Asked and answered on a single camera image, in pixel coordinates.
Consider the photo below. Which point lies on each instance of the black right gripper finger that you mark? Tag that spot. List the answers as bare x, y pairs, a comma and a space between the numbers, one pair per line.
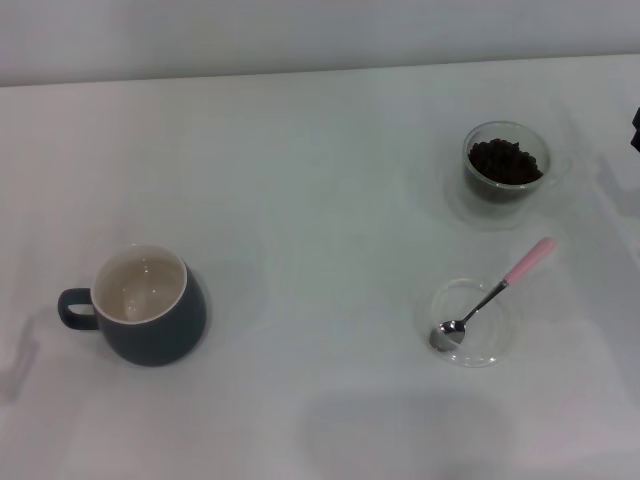
637, 118
636, 140

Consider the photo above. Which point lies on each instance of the dark grey ceramic mug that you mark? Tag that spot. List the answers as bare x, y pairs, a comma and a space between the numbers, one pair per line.
160, 340

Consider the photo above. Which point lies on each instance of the pile of coffee beans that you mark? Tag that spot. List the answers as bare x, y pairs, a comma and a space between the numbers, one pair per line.
505, 162

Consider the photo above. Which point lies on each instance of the clear glass saucer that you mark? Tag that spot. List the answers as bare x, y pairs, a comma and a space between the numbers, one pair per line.
490, 345

